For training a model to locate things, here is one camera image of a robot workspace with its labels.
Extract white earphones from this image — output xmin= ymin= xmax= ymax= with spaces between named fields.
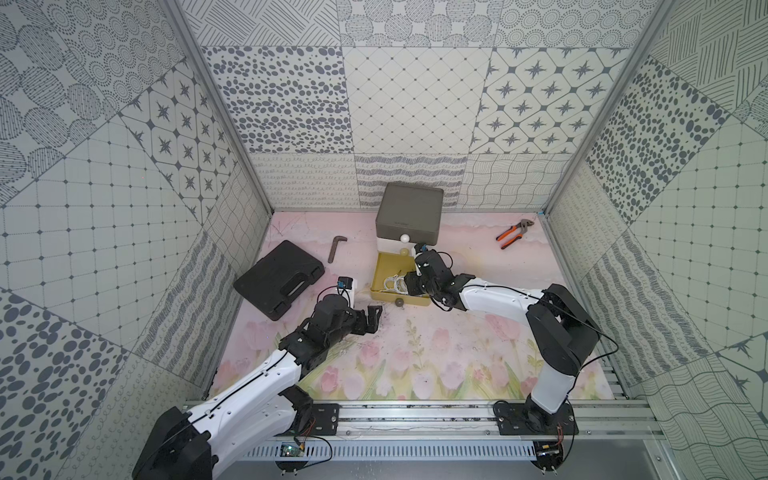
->
xmin=382 ymin=274 xmax=410 ymax=295
xmin=384 ymin=276 xmax=409 ymax=295

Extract yellow bottom drawer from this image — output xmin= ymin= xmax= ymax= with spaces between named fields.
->
xmin=370 ymin=252 xmax=431 ymax=307

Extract white drawer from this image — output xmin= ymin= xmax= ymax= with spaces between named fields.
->
xmin=376 ymin=237 xmax=415 ymax=257

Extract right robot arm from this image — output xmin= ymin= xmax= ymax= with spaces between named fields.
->
xmin=405 ymin=244 xmax=607 ymax=421

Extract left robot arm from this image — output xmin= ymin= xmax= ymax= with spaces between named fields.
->
xmin=131 ymin=293 xmax=383 ymax=479

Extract black plastic tool case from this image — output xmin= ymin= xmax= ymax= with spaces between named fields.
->
xmin=233 ymin=240 xmax=325 ymax=321

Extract dark hex key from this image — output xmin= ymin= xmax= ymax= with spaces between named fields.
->
xmin=327 ymin=235 xmax=348 ymax=264

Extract drawer cabinet frame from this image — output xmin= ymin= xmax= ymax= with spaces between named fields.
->
xmin=375 ymin=182 xmax=445 ymax=260

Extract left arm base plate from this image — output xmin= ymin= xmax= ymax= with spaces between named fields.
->
xmin=286 ymin=403 xmax=340 ymax=437

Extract orange handled pliers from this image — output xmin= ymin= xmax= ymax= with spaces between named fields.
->
xmin=495 ymin=219 xmax=535 ymax=250

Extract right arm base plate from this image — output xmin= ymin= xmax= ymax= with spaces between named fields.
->
xmin=492 ymin=399 xmax=579 ymax=436

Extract slotted cable duct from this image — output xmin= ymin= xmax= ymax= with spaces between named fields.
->
xmin=243 ymin=440 xmax=537 ymax=462

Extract aluminium mounting rail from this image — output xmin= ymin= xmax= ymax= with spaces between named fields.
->
xmin=329 ymin=400 xmax=663 ymax=441

